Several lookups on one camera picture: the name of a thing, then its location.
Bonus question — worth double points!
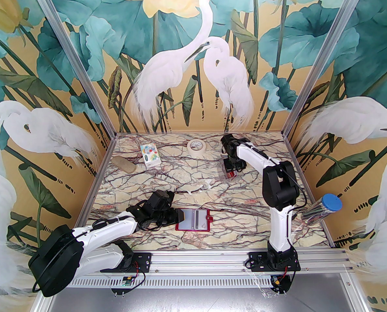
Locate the clear pen tube blue cap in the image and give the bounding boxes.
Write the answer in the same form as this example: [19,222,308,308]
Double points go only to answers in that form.
[302,193,343,223]

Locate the cartoon print tissue pack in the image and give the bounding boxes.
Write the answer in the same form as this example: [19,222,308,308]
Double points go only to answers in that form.
[140,143,161,169]

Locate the white masking tape roll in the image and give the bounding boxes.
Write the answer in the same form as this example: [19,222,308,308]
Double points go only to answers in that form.
[187,139,207,157]

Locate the red leather card holder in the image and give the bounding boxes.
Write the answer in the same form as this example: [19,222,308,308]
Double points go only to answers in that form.
[175,208,213,231]

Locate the red black power cable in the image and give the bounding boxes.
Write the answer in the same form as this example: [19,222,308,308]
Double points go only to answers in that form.
[128,261,147,287]

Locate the grey metal base sheet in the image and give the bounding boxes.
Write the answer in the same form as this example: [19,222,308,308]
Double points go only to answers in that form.
[34,286,368,312]

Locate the aluminium front rail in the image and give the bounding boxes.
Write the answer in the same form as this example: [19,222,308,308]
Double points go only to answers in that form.
[67,251,356,277]

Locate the beige oval felt pad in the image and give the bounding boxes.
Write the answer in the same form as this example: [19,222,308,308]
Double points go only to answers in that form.
[111,156,137,174]

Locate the aluminium side rail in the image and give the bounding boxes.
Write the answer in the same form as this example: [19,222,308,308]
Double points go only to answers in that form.
[74,134,117,230]
[283,134,336,248]

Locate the aluminium frame post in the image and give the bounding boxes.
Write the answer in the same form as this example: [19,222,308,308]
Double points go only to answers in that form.
[283,0,371,137]
[27,0,117,136]

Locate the perforated metal cable duct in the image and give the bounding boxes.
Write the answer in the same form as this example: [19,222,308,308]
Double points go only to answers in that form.
[63,278,294,289]

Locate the clear plastic card box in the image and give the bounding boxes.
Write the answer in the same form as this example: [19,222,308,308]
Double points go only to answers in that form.
[220,163,244,180]

